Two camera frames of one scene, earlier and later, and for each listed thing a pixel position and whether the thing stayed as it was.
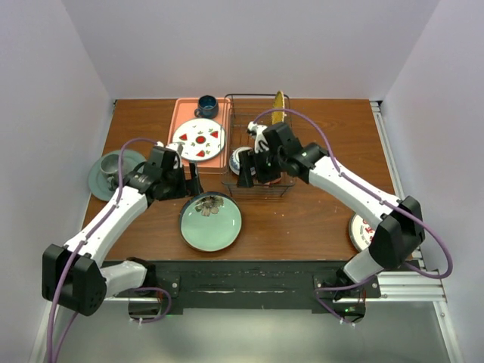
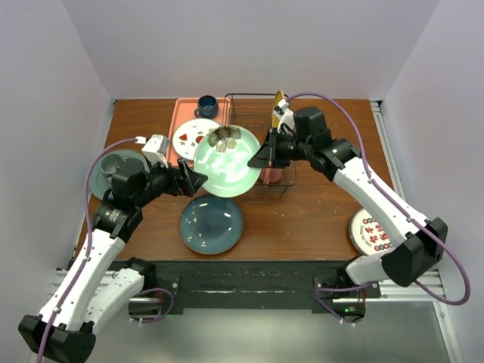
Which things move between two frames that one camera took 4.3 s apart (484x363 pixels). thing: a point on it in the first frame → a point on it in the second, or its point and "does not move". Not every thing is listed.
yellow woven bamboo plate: (279, 103) does not move
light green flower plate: (210, 221) → (222, 155)
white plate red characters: (361, 232) does not move
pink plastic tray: (184, 111) does not move
